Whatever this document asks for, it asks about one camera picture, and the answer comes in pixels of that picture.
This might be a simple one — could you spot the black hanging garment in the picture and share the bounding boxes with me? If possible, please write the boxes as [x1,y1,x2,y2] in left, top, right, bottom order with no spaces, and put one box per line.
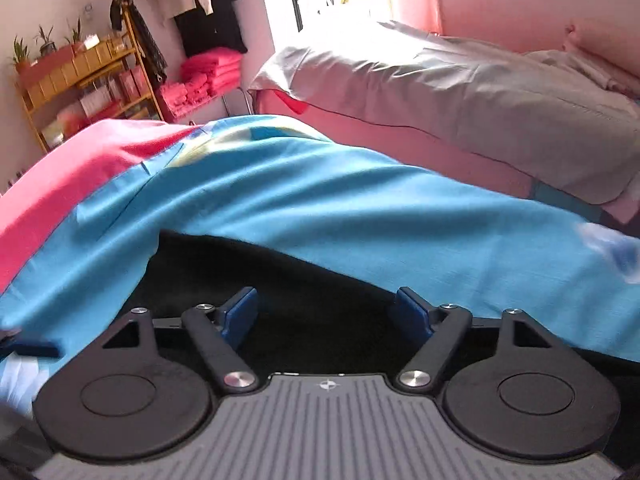
[175,0,248,59]

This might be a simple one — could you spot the small potted plant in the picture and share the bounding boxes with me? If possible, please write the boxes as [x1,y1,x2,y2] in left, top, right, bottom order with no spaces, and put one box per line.
[65,17,87,54]
[35,25,58,57]
[12,37,33,73]

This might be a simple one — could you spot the pink blanket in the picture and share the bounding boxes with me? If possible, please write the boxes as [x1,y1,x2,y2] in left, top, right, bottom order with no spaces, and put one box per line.
[0,119,211,293]

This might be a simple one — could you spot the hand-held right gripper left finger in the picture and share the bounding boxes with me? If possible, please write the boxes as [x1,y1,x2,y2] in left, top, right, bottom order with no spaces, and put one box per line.
[102,287,261,395]

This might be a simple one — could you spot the stack of pink towels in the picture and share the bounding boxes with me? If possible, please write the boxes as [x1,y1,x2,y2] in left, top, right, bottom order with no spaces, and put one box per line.
[157,47,244,121]

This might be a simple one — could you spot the row of yellow boxes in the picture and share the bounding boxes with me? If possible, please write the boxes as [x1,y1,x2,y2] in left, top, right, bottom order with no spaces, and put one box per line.
[25,35,131,103]

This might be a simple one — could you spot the black pants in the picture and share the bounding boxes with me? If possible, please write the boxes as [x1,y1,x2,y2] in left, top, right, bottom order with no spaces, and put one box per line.
[132,230,506,378]

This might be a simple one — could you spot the pink pillow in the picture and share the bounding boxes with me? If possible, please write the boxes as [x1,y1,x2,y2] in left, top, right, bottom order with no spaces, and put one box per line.
[565,17,640,97]

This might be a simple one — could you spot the pink boxes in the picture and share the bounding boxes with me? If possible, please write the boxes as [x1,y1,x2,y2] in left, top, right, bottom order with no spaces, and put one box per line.
[117,65,147,104]

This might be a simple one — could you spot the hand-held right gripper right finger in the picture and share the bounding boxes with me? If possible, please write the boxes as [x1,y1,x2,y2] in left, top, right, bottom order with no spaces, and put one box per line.
[393,287,551,392]

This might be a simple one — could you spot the wooden shelf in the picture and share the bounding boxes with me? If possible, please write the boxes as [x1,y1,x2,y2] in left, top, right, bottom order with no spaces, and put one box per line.
[15,7,166,153]

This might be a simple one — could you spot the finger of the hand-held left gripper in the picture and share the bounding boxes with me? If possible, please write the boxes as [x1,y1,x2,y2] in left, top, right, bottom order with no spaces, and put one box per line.
[0,329,60,359]

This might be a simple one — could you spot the dark hanging scarf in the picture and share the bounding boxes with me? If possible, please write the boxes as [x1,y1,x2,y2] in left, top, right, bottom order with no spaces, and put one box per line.
[110,0,169,84]

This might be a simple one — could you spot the grey bed cover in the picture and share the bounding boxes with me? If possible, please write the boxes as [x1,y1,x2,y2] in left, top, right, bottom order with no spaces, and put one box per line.
[248,20,640,206]

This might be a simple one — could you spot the blue printed blanket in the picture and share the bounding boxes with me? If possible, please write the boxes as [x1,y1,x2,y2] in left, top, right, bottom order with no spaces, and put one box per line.
[0,115,640,411]

